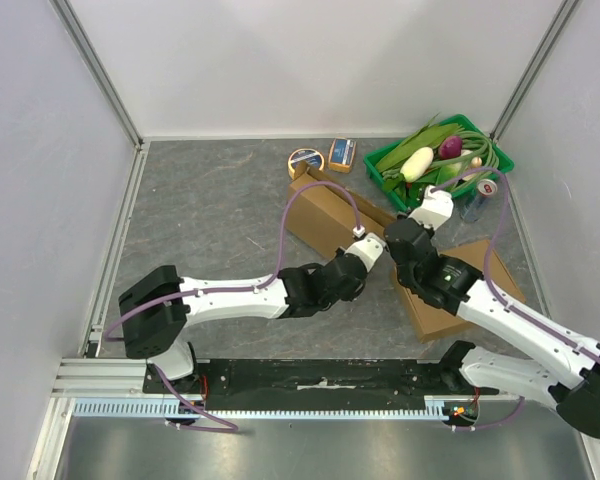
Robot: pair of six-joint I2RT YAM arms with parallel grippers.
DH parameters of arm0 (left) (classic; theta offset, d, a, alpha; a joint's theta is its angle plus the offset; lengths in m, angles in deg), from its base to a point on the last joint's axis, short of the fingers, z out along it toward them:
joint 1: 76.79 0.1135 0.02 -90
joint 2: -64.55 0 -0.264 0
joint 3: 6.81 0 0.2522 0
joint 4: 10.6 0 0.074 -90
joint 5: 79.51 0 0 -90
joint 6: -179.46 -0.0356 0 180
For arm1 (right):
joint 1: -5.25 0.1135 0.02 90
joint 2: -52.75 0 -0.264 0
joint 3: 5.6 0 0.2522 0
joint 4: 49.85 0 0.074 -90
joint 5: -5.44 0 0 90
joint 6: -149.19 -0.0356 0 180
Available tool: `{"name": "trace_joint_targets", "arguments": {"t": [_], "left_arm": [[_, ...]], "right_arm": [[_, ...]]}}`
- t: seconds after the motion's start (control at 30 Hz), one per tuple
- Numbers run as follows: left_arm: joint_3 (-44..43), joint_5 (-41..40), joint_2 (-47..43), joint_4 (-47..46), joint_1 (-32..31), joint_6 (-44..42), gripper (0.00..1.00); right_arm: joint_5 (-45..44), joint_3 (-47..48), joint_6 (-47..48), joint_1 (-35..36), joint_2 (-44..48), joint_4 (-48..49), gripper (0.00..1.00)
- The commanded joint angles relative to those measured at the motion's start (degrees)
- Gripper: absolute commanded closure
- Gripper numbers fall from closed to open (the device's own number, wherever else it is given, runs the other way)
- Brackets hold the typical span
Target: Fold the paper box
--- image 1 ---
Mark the cardboard sheet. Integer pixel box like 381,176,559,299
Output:
284,160,397,261

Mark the brown cardboard box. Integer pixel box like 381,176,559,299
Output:
390,239,526,343

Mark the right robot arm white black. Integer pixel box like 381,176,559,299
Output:
384,218,600,439

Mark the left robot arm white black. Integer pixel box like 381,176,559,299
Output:
118,245,378,380

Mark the yellow tape roll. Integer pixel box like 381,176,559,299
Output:
287,148,325,179

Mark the yellow sponge block blue label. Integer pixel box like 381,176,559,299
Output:
327,138,356,173

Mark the green leafy vegetable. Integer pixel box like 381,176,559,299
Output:
375,122,463,193

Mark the purple onion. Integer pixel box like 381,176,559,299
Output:
438,135,463,160

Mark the brown mushroom toy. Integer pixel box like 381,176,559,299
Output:
470,156,482,168

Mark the green long beans bundle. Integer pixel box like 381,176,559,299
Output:
382,130,499,181

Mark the green plastic tray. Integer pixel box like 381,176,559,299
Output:
364,114,514,212

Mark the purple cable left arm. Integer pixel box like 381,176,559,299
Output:
104,182,366,432

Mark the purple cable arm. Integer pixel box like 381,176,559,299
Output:
424,167,600,432
104,182,366,432

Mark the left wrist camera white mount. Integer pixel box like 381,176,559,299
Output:
345,226,386,272

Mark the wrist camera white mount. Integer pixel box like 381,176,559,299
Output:
408,186,454,231
345,226,386,272

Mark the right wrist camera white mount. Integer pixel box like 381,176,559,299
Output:
408,186,454,231

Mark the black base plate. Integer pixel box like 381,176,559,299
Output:
172,359,475,409

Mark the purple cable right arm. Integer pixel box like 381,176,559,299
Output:
424,167,600,432

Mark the grey slotted cable duct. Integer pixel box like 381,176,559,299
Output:
72,397,458,421

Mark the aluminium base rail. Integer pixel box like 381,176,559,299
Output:
52,358,146,398

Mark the aluminium frame post right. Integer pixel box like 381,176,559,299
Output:
490,0,581,141

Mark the aluminium frame post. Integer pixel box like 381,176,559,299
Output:
490,0,581,141
50,0,143,148

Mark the aluminium frame post left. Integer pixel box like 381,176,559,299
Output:
50,0,143,148

